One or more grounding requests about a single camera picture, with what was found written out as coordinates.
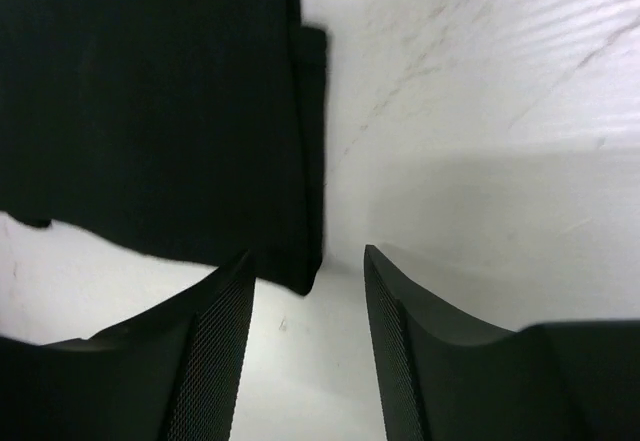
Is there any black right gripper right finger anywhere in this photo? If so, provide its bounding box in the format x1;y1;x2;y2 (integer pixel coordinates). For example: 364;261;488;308
364;245;639;440

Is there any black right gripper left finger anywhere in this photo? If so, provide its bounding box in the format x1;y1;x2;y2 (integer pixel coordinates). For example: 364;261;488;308
1;253;255;440

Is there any black tank top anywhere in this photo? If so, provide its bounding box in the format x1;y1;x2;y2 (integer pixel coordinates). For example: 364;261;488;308
1;0;328;295

